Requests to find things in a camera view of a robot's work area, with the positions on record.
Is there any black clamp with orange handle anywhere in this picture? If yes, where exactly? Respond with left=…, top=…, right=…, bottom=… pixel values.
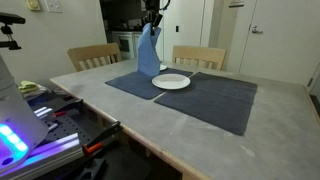
left=82, top=120, right=123, bottom=156
left=49, top=98, right=84, bottom=118

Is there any white door with lever handle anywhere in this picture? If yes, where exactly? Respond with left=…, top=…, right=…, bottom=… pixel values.
left=239, top=0, right=320, bottom=88

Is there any blue microfibre towel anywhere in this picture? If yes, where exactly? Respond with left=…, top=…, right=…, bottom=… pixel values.
left=136, top=22, right=163, bottom=78

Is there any yellow green cloth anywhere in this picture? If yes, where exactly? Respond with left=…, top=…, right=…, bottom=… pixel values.
left=17, top=80, right=39, bottom=95

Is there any white closet door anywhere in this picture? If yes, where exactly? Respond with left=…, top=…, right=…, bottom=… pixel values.
left=162, top=0, right=205, bottom=64

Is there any small wall sign plate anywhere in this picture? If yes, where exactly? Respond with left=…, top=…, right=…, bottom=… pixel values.
left=228, top=0, right=246, bottom=9

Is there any silver aluminium extrusion rail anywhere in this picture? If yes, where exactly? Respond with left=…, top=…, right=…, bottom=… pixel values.
left=0, top=132, right=84, bottom=180
left=33, top=105, right=60, bottom=133

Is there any yellowish wall thermostat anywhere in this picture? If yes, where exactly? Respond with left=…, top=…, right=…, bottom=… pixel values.
left=26, top=0, right=42, bottom=12

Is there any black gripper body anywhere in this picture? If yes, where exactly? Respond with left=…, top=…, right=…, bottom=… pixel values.
left=143, top=0, right=162, bottom=16

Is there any white light switch plate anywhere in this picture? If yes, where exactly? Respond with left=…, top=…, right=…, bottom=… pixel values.
left=44, top=0, right=64, bottom=14

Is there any black camera on mount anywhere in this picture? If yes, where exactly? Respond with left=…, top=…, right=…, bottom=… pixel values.
left=0, top=12, right=27, bottom=52

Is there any silver door lever handle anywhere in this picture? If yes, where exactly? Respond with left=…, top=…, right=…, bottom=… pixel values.
left=250, top=24, right=264, bottom=35

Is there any large white round plate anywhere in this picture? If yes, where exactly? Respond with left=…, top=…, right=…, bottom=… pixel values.
left=151, top=73, right=192, bottom=91

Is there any white kitchen stove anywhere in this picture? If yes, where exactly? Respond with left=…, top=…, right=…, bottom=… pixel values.
left=110, top=30, right=135, bottom=61

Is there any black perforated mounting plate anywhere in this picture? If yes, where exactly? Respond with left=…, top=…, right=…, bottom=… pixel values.
left=41, top=113, right=96, bottom=148

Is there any white kitchen cabinet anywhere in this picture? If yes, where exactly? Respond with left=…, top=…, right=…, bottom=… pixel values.
left=132, top=32, right=139, bottom=60

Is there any dark blue woven placemat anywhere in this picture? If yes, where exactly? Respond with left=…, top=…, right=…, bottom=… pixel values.
left=153, top=71, right=258, bottom=137
left=105, top=66, right=194, bottom=101

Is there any light wooden slatted chair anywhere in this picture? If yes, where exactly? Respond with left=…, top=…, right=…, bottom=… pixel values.
left=66, top=42, right=123, bottom=73
left=171, top=44, right=228, bottom=72

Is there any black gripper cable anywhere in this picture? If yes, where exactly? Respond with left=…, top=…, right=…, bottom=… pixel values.
left=158, top=0, right=172, bottom=12

